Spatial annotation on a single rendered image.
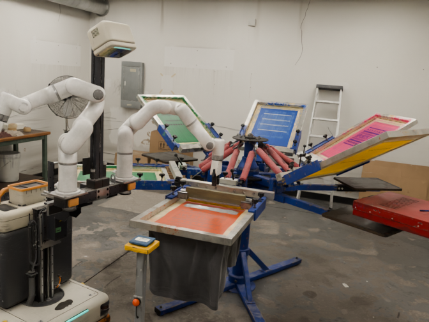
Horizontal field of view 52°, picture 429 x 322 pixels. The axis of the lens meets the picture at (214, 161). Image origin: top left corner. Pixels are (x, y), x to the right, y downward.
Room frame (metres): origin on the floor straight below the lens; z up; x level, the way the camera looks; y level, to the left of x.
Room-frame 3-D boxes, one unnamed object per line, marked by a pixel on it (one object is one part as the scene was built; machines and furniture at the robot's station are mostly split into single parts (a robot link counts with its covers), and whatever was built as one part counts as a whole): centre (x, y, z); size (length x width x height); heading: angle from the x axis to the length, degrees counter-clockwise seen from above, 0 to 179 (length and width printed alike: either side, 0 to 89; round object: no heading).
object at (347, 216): (3.06, -0.73, 0.91); 1.34 x 0.40 x 0.08; 42
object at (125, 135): (2.62, 0.55, 1.37); 0.13 x 0.10 x 0.16; 13
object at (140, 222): (2.55, 0.04, 0.97); 0.79 x 0.58 x 0.04; 162
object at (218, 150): (2.74, 0.02, 1.35); 0.15 x 0.10 x 0.11; 104
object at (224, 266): (2.43, -0.14, 0.74); 0.46 x 0.04 x 0.42; 162
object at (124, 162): (2.61, 0.56, 1.21); 0.16 x 0.13 x 0.15; 61
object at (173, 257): (2.27, 0.13, 0.74); 0.45 x 0.03 x 0.43; 72
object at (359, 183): (3.69, -0.94, 0.91); 1.34 x 0.40 x 0.08; 102
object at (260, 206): (2.69, -0.30, 0.98); 0.30 x 0.05 x 0.07; 162
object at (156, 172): (3.36, 0.60, 1.05); 1.08 x 0.61 x 0.23; 102
